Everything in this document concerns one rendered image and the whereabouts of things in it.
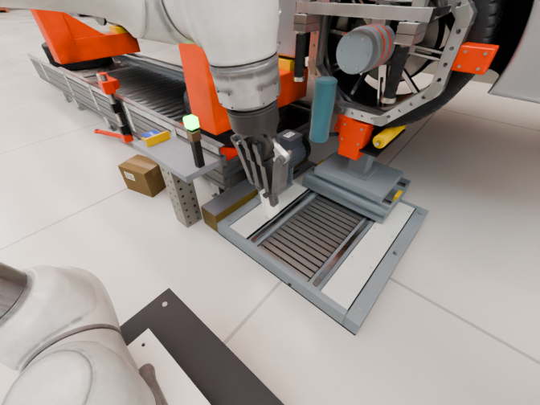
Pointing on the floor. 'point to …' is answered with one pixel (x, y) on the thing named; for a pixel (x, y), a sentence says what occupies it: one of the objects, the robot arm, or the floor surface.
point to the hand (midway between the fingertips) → (270, 202)
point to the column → (182, 198)
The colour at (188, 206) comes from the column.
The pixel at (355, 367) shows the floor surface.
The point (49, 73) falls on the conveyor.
